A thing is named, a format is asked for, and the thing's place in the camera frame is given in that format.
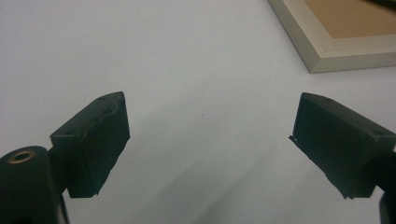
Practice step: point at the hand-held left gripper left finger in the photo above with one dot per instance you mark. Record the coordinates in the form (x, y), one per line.
(93, 146)

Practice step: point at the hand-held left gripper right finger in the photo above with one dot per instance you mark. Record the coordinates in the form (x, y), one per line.
(336, 146)

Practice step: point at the pale wooden picture frame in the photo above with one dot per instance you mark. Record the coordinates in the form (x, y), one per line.
(342, 40)

